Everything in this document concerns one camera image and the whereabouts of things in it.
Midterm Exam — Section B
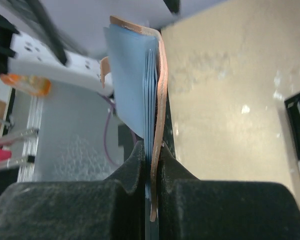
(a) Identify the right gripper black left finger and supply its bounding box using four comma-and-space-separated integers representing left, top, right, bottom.
0, 141, 145, 240

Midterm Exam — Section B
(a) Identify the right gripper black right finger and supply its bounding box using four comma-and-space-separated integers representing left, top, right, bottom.
157, 145, 300, 240

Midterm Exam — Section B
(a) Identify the pink leather card holder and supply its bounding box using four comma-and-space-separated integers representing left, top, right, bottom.
100, 15, 168, 222

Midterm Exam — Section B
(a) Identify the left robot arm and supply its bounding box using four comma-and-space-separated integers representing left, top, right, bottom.
0, 15, 114, 97

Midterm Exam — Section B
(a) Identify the orange object outside cell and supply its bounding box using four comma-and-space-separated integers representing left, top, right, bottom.
0, 73, 51, 97

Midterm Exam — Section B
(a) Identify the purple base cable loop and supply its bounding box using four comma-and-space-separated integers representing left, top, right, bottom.
97, 93, 138, 167

